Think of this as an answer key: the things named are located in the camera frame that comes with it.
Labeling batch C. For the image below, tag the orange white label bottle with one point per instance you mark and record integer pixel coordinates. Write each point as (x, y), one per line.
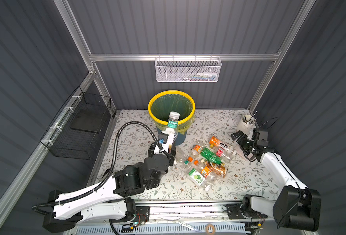
(227, 148)

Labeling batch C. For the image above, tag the orange label bottle near lime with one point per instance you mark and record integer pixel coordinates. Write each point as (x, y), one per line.
(202, 167)

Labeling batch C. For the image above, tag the tape roll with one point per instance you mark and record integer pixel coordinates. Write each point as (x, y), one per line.
(210, 229)

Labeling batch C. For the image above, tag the floral table mat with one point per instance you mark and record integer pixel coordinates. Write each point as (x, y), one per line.
(243, 177)

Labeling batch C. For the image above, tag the green plastic bottle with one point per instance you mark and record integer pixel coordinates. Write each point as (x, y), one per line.
(211, 157)

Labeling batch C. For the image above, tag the brown tea bottle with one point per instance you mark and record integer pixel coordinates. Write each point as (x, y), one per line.
(218, 169)

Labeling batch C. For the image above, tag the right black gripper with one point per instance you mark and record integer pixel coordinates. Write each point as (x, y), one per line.
(240, 141)

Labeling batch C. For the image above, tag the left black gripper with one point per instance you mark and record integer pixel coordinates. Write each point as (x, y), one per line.
(170, 158)

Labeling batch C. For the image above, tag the orange label small bottle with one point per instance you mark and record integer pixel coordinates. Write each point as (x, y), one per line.
(196, 150)

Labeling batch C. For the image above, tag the lime label clear bottle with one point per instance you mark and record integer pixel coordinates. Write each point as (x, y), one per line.
(198, 179)

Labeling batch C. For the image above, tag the teal bin yellow rim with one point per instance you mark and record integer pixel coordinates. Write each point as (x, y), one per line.
(163, 103)

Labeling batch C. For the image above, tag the pink label clear bottle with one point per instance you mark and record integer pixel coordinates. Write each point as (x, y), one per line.
(220, 152)

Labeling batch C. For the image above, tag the black wire side basket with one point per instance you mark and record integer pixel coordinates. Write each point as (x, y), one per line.
(81, 127)

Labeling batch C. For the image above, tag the white tube in basket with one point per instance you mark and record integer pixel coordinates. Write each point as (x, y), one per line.
(206, 76)

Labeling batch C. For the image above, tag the orange cap clear bottle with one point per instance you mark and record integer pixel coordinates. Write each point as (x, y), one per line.
(191, 163)

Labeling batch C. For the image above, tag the white wire wall basket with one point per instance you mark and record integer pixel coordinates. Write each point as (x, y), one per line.
(181, 69)

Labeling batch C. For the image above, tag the clear crushed bottle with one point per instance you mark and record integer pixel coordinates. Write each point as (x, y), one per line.
(180, 155)

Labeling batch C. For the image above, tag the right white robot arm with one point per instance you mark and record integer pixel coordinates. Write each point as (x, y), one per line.
(284, 179)

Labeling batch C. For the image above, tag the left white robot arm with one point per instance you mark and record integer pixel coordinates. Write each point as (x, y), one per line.
(111, 198)

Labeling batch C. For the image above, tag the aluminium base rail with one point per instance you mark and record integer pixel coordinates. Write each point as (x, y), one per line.
(184, 210)

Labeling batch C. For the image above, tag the green label clear bottle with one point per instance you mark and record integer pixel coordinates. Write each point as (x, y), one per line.
(171, 128)

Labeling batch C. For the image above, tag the white cup with tools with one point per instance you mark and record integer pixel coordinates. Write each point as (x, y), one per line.
(246, 124)

